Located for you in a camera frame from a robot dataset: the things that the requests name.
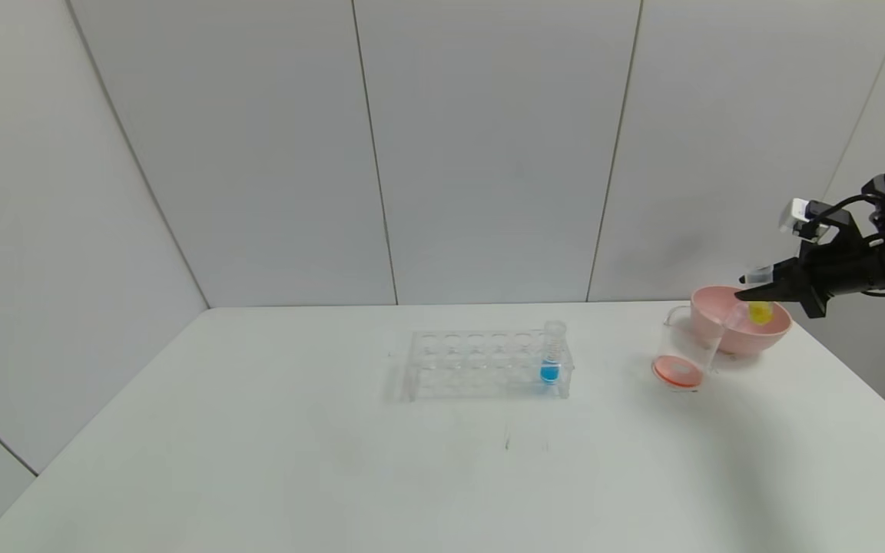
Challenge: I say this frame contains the blue pigment test tube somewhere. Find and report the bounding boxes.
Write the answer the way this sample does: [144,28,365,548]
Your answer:
[541,320,567,385]

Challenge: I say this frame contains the yellow pigment test tube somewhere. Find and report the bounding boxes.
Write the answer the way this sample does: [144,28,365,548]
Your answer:
[745,264,776,326]

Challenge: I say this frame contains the clear plastic test tube rack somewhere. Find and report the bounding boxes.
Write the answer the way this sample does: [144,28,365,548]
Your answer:
[403,329,574,402]

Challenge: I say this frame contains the clear plastic measuring beaker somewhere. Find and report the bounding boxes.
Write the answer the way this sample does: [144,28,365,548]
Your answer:
[651,306,724,391]

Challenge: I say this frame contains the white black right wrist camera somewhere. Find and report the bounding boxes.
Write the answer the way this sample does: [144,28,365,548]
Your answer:
[778,197,852,240]

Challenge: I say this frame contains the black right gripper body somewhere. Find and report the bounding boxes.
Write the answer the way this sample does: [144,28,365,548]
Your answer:
[793,240,885,320]

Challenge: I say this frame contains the pink plastic bowl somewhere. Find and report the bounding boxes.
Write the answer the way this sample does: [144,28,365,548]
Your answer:
[690,286,791,357]

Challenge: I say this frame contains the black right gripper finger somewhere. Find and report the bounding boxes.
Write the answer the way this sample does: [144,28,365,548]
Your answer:
[734,277,804,303]
[738,258,801,286]

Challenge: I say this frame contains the black camera cable loop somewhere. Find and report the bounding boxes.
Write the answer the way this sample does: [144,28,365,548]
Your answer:
[813,194,885,237]

